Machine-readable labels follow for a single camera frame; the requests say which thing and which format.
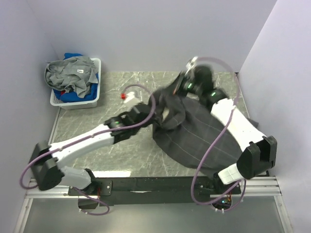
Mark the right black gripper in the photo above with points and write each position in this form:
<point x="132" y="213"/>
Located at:
<point x="186" y="78"/>

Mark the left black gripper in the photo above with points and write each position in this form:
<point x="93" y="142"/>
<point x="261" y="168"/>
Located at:
<point x="146" y="124"/>

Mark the dark grey checked pillowcase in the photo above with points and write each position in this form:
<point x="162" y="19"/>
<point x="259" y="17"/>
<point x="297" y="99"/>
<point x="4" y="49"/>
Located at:
<point x="185" y="130"/>

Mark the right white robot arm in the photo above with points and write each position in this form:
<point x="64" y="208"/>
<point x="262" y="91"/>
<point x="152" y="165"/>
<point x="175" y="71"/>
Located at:
<point x="258" y="150"/>

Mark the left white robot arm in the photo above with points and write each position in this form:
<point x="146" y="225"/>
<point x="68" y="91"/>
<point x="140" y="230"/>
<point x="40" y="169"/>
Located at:
<point x="51" y="161"/>

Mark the white plastic laundry basket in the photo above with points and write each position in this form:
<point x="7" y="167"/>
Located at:
<point x="95" y="90"/>

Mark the blue cloth in basket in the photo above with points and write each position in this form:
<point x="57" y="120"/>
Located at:
<point x="71" y="96"/>

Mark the grey crumpled shirt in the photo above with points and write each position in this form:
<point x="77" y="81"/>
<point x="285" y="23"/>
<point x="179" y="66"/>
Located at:
<point x="75" y="74"/>

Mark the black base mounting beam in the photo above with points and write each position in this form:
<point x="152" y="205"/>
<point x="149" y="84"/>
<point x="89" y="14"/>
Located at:
<point x="154" y="190"/>

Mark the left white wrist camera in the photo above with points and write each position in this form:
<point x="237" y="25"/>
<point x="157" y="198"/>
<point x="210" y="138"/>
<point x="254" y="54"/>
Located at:
<point x="130" y="98"/>

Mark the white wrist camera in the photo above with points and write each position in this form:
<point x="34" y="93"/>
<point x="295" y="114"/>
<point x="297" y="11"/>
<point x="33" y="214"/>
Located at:
<point x="191" y="63"/>
<point x="130" y="98"/>

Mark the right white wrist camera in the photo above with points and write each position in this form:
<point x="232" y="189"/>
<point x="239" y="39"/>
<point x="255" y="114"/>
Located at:
<point x="191" y="63"/>

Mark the aluminium frame rail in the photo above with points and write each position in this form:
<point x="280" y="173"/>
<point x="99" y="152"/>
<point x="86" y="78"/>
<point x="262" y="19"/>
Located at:
<point x="257" y="185"/>

